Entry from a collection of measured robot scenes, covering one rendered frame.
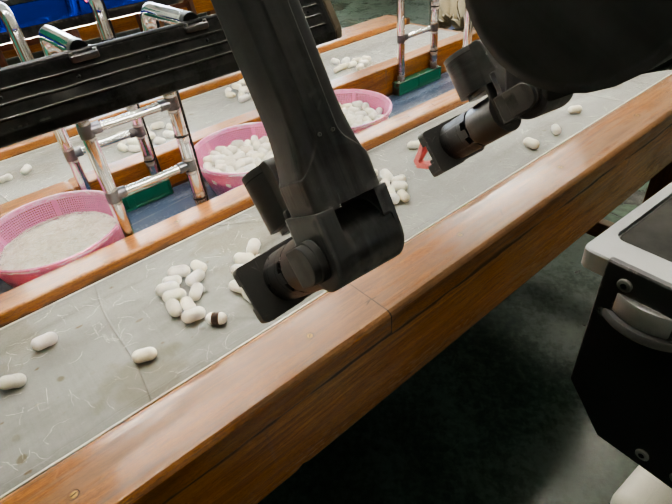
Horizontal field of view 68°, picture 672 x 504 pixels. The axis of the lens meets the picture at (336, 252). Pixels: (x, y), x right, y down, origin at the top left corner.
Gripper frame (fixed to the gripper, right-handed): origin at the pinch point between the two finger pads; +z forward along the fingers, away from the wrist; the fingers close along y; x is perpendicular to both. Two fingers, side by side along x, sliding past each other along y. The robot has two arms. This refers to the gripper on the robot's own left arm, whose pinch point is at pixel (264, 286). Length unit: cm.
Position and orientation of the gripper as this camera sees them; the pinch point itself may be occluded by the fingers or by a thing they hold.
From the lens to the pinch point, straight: 62.8
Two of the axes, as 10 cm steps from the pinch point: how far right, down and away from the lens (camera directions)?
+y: -7.6, 4.6, -4.7
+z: -4.2, 2.1, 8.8
